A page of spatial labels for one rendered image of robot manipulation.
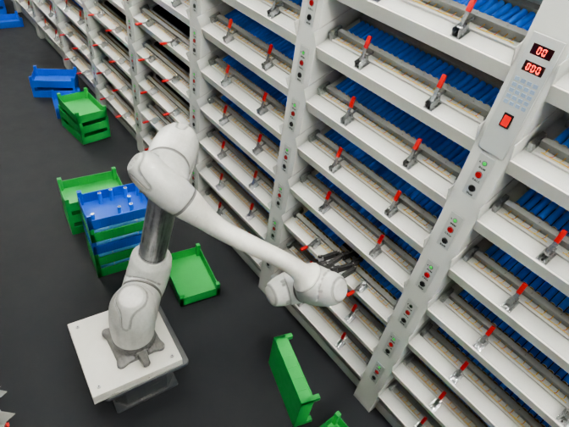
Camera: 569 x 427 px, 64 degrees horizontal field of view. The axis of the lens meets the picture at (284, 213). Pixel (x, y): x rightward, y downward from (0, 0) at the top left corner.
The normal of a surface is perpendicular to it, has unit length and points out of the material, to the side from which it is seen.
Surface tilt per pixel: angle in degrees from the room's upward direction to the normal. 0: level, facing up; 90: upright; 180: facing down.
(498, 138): 90
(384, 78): 23
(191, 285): 0
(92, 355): 3
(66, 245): 0
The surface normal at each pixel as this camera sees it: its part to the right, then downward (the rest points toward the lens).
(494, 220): -0.18, -0.56
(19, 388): 0.14, -0.75
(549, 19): -0.78, 0.32
